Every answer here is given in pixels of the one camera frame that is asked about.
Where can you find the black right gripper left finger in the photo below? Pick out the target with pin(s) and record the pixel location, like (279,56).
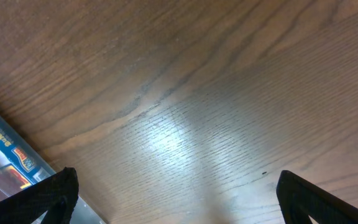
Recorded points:
(55,198)

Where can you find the clear plastic container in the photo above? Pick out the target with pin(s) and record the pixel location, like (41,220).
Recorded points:
(82,213)

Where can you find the blue Kool Fever box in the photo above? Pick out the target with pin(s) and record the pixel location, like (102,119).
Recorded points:
(18,166)

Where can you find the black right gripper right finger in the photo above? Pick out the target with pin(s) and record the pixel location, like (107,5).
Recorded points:
(302,202)

